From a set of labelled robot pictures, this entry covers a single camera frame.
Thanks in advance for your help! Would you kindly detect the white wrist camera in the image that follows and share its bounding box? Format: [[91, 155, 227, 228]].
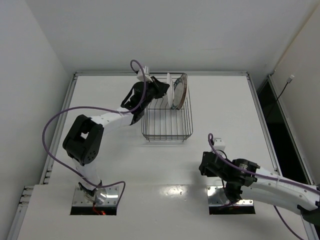
[[136, 66, 152, 83], [212, 137, 226, 151]]

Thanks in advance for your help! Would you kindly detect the clear glass plate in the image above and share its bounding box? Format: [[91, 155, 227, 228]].
[[166, 72, 174, 108]]

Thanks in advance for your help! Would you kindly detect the grey wire dish rack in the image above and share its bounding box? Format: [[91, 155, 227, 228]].
[[141, 72, 194, 143]]

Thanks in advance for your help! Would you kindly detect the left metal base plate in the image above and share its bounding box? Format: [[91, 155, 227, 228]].
[[72, 186, 120, 207]]

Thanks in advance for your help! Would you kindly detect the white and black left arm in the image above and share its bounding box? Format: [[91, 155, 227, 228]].
[[62, 76, 171, 199]]

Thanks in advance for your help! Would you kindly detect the black wall cable with plug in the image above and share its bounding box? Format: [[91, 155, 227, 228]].
[[276, 73, 296, 101]]

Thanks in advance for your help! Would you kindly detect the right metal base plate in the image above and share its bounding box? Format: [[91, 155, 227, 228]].
[[206, 185, 254, 207]]

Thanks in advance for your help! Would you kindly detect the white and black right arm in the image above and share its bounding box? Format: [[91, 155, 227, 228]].
[[198, 151, 320, 226]]

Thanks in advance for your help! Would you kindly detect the green rimmed white plate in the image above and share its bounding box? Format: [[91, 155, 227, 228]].
[[171, 76, 182, 110]]

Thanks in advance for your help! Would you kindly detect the metal base plate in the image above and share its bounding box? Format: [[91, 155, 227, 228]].
[[72, 186, 120, 207], [206, 185, 254, 207]]

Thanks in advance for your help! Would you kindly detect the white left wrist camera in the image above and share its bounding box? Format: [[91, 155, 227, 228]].
[[136, 66, 152, 83]]

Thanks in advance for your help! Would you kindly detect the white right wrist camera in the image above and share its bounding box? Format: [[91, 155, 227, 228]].
[[212, 137, 226, 151]]

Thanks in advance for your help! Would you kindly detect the orange sunburst white plate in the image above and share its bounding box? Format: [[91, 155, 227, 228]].
[[177, 73, 189, 110]]

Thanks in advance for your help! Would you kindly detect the aluminium table frame rail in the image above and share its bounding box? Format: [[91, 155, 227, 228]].
[[7, 71, 320, 240]]

